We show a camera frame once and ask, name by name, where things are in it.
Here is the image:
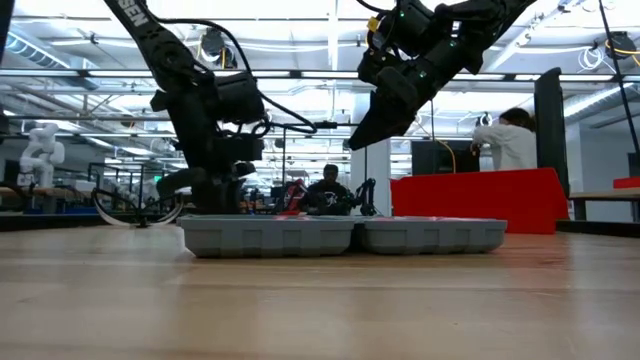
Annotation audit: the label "wooden background table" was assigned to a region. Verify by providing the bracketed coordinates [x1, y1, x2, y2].
[568, 187, 640, 222]

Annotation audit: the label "background workbench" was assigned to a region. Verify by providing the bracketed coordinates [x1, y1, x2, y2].
[0, 187, 101, 232]

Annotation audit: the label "white building column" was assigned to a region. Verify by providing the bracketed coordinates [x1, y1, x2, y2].
[349, 92, 392, 216]

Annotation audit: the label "red plastic bin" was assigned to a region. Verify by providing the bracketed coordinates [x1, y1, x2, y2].
[389, 167, 570, 236]

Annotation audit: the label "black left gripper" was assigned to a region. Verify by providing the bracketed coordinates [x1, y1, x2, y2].
[155, 137, 265, 216]

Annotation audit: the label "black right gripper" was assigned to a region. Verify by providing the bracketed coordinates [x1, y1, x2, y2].
[348, 47, 450, 151]

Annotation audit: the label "black pillar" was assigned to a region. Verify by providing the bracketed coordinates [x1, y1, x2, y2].
[533, 67, 572, 199]

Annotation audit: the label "black cabinet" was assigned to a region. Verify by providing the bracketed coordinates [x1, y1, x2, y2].
[410, 139, 482, 176]

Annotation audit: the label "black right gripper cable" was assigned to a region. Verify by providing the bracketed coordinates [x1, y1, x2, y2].
[355, 0, 396, 34]

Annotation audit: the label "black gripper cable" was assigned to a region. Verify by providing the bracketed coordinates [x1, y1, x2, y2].
[159, 18, 319, 136]
[355, 0, 396, 34]

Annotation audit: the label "grey plastic tool case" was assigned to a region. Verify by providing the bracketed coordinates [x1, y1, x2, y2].
[177, 214, 508, 259]

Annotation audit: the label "person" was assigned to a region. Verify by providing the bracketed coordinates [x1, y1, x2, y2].
[298, 163, 357, 217]
[471, 107, 539, 173]

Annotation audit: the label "thin black diagonal pole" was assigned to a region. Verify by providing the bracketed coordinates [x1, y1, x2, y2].
[597, 0, 640, 156]

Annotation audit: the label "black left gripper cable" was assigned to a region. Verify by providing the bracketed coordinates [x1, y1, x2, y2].
[159, 18, 319, 136]

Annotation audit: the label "clear safety glasses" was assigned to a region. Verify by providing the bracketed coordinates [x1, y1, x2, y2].
[92, 187, 185, 229]

